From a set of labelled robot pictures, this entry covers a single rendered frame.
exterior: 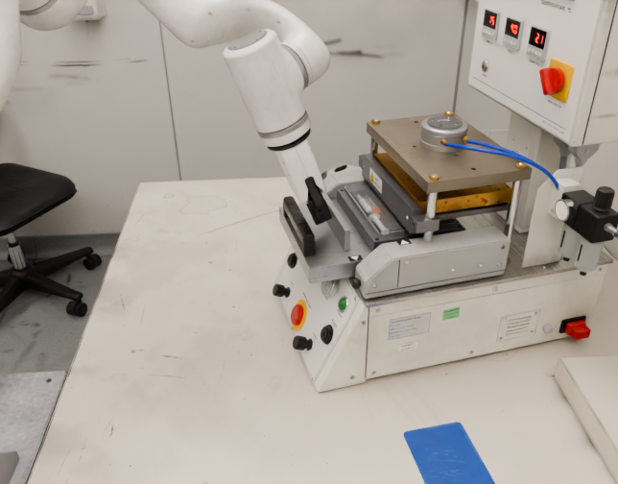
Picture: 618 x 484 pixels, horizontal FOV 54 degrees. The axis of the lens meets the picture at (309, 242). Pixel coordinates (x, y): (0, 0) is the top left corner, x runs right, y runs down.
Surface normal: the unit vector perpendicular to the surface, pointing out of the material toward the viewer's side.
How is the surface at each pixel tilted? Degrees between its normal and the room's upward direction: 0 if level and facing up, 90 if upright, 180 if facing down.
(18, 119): 90
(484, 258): 90
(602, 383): 0
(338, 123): 90
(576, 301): 90
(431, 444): 0
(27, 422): 0
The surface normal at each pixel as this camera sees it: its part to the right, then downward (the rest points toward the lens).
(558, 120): -0.96, 0.15
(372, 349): 0.27, 0.51
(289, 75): 0.69, 0.18
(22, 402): -0.01, -0.85
